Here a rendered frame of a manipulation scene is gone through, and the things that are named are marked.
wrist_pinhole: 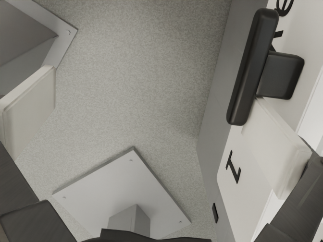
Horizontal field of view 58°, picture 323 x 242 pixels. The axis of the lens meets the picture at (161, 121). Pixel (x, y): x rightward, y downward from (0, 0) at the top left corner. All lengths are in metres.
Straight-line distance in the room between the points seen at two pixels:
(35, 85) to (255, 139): 0.13
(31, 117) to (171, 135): 1.09
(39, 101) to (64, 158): 1.18
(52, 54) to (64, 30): 0.10
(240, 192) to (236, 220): 0.02
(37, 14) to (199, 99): 0.66
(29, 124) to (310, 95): 0.16
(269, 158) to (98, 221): 1.36
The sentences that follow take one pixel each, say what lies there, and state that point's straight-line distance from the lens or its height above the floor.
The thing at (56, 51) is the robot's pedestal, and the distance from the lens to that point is 1.15.
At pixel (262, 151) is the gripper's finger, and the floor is 0.94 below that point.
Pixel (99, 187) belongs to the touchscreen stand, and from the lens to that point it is 1.37.
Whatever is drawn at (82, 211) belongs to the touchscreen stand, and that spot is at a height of 0.04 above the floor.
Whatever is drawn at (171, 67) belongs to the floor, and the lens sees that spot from 1.12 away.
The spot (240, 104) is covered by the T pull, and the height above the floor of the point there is 0.91.
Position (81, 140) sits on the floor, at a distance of 1.28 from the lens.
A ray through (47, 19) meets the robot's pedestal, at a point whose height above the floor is 0.02.
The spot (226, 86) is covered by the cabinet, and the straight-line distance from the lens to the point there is 0.89.
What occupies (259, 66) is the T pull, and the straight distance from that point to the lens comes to 0.19.
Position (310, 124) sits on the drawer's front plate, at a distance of 0.20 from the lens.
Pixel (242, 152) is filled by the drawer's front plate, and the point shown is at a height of 0.87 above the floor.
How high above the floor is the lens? 1.08
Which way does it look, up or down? 64 degrees down
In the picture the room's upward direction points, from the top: 177 degrees clockwise
